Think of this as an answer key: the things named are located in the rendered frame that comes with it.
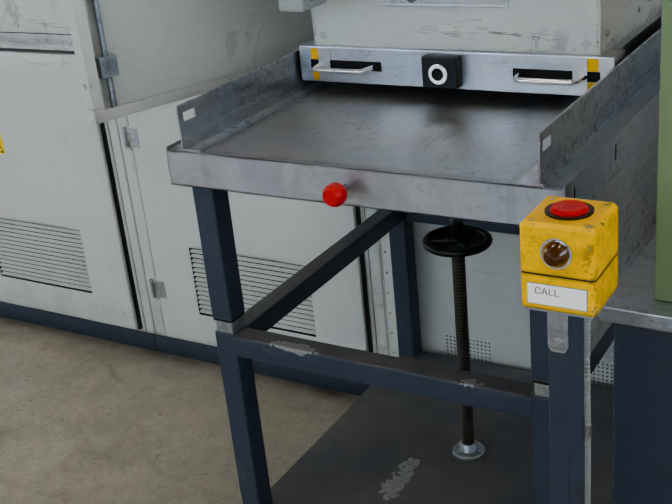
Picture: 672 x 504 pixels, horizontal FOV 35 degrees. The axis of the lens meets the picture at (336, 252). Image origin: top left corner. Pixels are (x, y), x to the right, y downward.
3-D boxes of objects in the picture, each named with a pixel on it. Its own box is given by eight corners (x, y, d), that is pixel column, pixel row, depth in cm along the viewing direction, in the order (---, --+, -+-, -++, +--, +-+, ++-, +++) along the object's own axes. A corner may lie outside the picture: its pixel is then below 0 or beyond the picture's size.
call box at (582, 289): (594, 321, 108) (595, 228, 104) (520, 309, 112) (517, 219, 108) (618, 288, 114) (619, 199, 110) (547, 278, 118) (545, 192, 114)
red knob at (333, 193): (341, 210, 142) (338, 188, 141) (320, 208, 144) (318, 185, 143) (357, 199, 146) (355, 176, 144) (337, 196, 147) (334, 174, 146)
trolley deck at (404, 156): (566, 232, 132) (565, 186, 129) (171, 184, 162) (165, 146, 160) (698, 84, 184) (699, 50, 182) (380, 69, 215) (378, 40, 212)
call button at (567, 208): (582, 229, 107) (582, 215, 106) (543, 225, 109) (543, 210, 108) (594, 215, 110) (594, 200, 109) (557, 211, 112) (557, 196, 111)
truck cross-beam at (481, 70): (614, 98, 156) (614, 57, 153) (302, 80, 183) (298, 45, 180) (624, 89, 159) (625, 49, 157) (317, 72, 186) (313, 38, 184)
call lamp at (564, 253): (568, 276, 106) (567, 245, 105) (535, 272, 108) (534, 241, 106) (572, 271, 107) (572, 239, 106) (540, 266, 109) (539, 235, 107)
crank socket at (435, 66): (455, 90, 165) (453, 58, 163) (420, 88, 168) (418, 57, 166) (462, 85, 167) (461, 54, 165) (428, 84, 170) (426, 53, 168)
